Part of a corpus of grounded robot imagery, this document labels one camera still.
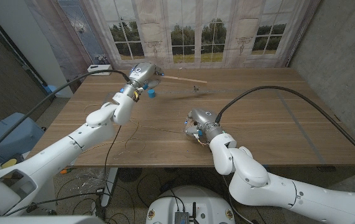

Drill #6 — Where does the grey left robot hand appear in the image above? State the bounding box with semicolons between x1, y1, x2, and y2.
120;62;165;102

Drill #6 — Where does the wooden frame with metal wire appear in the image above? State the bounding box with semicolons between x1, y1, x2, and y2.
155;73;208;93

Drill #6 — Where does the black door frame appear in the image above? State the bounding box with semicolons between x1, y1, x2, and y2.
0;6;57;102

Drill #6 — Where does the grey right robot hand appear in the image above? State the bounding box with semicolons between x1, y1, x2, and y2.
183;108;228;146

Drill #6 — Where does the jute twine spool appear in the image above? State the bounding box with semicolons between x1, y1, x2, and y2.
185;117;200;139

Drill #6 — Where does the blue plastic bin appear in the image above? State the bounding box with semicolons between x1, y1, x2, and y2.
0;112;46;162

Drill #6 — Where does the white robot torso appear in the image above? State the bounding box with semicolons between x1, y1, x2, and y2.
145;185;236;224

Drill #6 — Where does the white power strip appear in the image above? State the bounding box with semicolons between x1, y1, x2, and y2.
86;64;113;73

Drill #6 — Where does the printed window backdrop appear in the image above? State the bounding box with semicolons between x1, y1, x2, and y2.
24;0;322;93

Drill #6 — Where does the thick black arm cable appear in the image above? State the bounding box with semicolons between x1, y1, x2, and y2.
0;69;132;164
216;85;355;166

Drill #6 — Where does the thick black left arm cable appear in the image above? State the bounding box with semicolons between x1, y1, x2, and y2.
0;69;132;164

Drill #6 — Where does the white table leg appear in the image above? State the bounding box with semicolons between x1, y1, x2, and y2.
101;167;119;208

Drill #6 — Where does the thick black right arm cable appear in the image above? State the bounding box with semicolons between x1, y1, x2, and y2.
216;85;355;166

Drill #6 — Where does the thin black left wrist cable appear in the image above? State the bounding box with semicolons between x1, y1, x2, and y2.
104;124;122;195

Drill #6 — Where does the yellow and black foot pedal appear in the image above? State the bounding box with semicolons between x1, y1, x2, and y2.
0;152;25;170

